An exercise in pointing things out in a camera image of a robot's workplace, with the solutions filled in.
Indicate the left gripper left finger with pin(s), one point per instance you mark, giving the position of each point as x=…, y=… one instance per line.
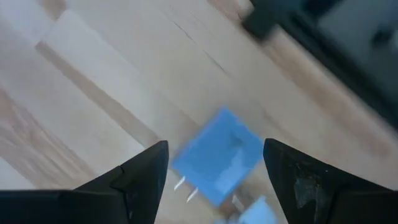
x=124, y=202

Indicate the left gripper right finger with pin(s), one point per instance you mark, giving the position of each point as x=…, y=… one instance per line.
x=326, y=199

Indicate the pale blue oblong charger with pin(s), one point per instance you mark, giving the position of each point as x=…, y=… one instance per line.
x=217, y=149

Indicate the black aluminium rig frame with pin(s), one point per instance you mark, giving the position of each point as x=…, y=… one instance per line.
x=342, y=77

